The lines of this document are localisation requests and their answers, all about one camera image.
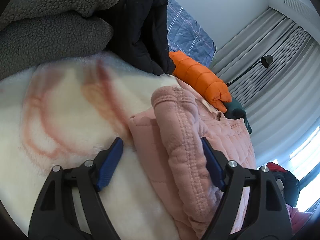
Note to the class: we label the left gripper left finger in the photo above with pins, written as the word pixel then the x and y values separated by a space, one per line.
pixel 69 205

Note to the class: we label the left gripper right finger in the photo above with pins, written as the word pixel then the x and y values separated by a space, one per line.
pixel 266 215

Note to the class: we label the pink quilted fleece jacket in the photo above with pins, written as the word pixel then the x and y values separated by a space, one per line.
pixel 167 138

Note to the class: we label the pink sleeve forearm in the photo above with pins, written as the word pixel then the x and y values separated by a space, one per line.
pixel 297 218

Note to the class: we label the grey window curtain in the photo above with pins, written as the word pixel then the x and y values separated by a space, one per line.
pixel 281 101

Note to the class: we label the dark green garment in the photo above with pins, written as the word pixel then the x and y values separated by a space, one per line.
pixel 236 111

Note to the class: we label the white pink cartoon blanket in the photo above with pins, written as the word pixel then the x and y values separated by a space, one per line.
pixel 65 112

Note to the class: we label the orange puffer jacket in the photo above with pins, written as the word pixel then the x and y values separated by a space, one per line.
pixel 201 79

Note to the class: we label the black floor lamp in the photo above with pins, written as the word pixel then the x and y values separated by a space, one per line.
pixel 265 61

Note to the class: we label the blue plaid bed sheet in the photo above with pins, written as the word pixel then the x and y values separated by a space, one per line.
pixel 185 34

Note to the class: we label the grey sherpa fleece garment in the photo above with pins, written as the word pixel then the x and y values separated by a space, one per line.
pixel 40 31

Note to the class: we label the black jacket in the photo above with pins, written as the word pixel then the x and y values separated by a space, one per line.
pixel 140 35

